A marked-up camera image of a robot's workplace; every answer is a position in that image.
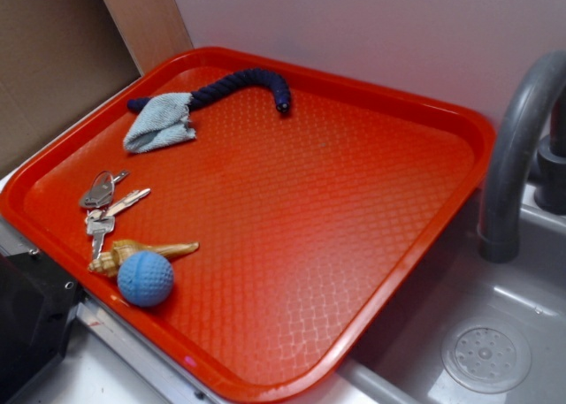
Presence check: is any blue dimpled ball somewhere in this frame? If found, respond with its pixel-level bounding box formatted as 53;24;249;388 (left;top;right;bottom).
117;251;174;308

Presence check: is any red plastic tray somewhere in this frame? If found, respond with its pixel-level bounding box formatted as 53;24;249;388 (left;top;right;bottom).
1;48;495;403

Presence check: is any light blue cloth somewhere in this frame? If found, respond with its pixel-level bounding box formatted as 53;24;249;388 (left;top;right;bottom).
123;93;196;154

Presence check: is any long silver key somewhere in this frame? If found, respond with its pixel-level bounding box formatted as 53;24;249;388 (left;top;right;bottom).
103;188;151;217

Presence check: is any silver key fob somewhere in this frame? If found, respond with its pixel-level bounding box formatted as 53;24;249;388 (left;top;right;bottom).
79;170;130;210

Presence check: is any short silver key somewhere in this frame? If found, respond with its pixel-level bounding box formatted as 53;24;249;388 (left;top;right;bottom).
86;211;116;260

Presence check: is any golden conch shell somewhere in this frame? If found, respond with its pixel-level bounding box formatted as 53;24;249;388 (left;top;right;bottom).
88;240;200;278

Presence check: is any grey sink faucet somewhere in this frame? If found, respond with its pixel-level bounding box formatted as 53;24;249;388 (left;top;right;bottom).
478;50;565;263

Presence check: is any grey plastic sink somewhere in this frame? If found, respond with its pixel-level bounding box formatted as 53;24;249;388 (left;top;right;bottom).
344;187;566;404

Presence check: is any wooden board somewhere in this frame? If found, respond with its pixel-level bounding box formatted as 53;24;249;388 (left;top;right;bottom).
103;0;194;75

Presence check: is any sink drain strainer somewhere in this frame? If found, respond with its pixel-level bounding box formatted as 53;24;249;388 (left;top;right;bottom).
440;317;532;394

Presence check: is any brown cardboard panel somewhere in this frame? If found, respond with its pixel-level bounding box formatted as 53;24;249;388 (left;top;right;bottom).
1;0;139;175

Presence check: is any black box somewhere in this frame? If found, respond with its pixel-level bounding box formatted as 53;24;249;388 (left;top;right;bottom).
1;252;81;403

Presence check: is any dark blue rope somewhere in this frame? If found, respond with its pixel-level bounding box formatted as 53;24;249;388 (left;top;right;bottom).
126;67;293;117

